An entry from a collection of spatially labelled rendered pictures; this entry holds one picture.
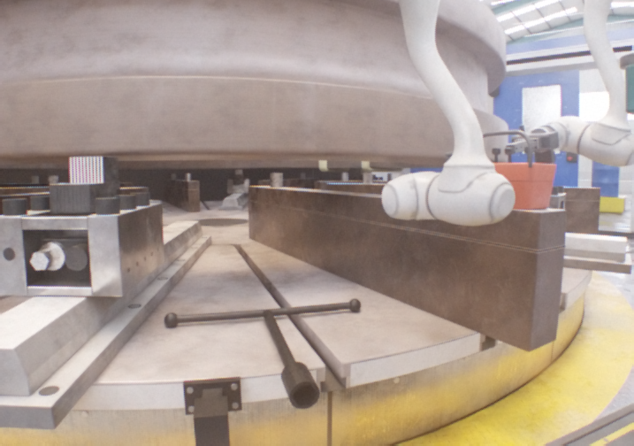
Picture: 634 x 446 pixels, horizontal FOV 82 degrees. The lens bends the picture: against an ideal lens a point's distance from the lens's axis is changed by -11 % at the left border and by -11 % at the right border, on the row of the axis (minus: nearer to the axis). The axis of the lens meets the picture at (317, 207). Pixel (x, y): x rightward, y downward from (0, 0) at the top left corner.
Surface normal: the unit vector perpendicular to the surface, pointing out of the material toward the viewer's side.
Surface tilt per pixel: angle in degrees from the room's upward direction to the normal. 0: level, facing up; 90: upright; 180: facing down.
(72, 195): 90
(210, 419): 90
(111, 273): 90
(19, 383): 90
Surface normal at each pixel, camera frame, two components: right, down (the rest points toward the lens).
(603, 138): -0.83, 0.03
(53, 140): 0.02, 0.08
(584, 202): -0.28, 0.08
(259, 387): 0.26, 0.08
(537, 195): 0.47, 0.19
